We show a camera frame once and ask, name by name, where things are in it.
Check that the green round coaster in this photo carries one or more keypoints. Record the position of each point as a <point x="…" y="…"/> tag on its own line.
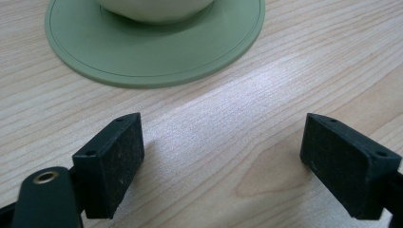
<point x="95" y="53"/>

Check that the cream ceramic cup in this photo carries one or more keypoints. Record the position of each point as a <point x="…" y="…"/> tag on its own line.
<point x="157" y="11"/>

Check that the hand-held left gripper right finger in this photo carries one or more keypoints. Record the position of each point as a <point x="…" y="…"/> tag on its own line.
<point x="343" y="167"/>

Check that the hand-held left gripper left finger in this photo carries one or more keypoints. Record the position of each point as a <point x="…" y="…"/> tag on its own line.
<point x="109" y="167"/>

